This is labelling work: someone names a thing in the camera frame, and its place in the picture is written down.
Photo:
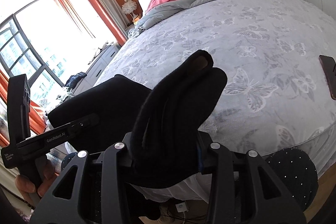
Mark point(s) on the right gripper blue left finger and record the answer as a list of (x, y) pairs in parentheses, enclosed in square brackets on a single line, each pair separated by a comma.
[(92, 188)]

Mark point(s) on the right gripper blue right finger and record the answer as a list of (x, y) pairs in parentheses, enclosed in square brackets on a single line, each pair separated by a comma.
[(244, 188)]

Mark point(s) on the black pants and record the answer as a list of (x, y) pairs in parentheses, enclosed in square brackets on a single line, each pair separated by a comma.
[(162, 122)]

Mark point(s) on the black dotted slipper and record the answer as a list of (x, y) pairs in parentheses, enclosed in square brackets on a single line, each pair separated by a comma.
[(298, 173)]

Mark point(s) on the dark blue folded clothes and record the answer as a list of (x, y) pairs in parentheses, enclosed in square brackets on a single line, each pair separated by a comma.
[(75, 79)]

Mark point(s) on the white drawer cabinet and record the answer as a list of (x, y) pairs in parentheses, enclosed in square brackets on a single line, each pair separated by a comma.
[(96, 68)]

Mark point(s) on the dark smartphone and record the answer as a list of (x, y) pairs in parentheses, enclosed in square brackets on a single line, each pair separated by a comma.
[(329, 66)]

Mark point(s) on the white flower table lamp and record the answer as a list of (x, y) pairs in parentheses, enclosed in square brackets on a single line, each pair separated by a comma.
[(129, 8)]

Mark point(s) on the white wall socket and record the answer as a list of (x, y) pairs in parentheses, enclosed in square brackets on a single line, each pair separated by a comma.
[(182, 207)]

